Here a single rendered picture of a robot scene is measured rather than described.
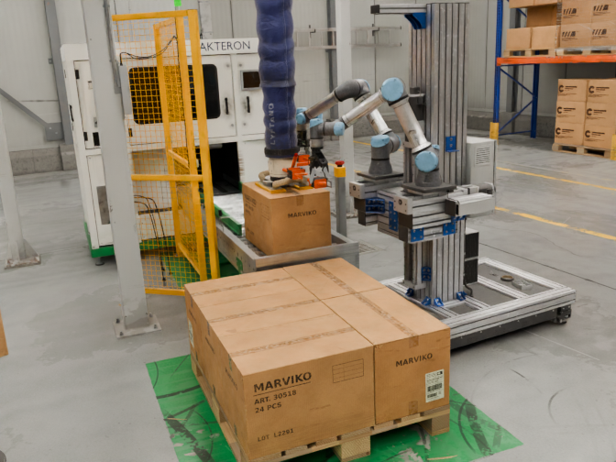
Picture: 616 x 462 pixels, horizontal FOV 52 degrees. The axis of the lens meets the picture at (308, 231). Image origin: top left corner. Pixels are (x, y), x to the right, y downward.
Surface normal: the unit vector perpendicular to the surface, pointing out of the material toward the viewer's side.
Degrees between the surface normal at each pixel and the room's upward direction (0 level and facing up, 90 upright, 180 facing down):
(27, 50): 90
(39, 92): 90
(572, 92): 91
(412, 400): 90
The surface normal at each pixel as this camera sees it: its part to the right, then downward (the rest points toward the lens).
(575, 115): -0.87, 0.20
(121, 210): 0.37, 0.23
